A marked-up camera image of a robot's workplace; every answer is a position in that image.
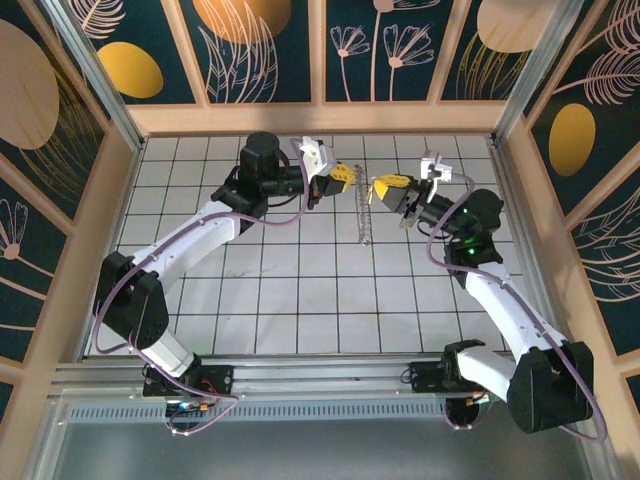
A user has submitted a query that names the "slotted metal vent strip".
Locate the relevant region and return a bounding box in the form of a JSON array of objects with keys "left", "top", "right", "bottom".
[{"left": 67, "top": 403, "right": 501, "bottom": 424}]

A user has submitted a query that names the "grey metal sheet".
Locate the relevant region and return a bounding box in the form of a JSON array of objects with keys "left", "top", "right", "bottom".
[{"left": 49, "top": 394, "right": 601, "bottom": 480}]

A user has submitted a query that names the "aluminium side rail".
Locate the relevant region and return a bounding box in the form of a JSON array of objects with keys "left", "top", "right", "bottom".
[
  {"left": 487, "top": 139, "right": 566, "bottom": 351},
  {"left": 74, "top": 137, "right": 147, "bottom": 362}
]

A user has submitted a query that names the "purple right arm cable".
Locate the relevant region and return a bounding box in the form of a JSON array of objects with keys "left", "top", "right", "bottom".
[{"left": 427, "top": 172, "right": 609, "bottom": 444}]

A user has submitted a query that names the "aluminium corner post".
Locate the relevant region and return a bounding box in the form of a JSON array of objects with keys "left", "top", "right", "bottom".
[
  {"left": 492, "top": 0, "right": 586, "bottom": 146},
  {"left": 42, "top": 0, "right": 147, "bottom": 151}
]

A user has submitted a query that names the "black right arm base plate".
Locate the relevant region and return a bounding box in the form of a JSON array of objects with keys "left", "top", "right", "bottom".
[{"left": 402, "top": 360, "right": 451, "bottom": 396}]

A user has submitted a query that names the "aluminium cross rail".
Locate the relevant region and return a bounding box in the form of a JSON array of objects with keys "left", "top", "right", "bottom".
[{"left": 47, "top": 355, "right": 594, "bottom": 401}]

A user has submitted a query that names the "small circuit board with wires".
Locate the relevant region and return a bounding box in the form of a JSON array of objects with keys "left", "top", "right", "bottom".
[
  {"left": 167, "top": 397, "right": 224, "bottom": 416},
  {"left": 462, "top": 389, "right": 501, "bottom": 409}
]

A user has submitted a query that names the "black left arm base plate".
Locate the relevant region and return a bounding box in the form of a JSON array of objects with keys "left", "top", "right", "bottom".
[{"left": 143, "top": 363, "right": 236, "bottom": 399}]

